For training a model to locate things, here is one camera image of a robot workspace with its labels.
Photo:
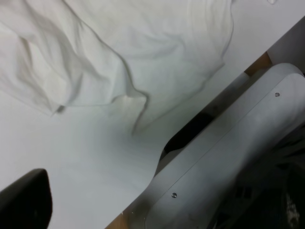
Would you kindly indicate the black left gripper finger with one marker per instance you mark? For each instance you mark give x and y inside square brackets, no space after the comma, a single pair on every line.
[27,202]

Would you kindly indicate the white short sleeve t-shirt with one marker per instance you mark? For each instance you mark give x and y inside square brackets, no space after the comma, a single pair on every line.
[141,57]

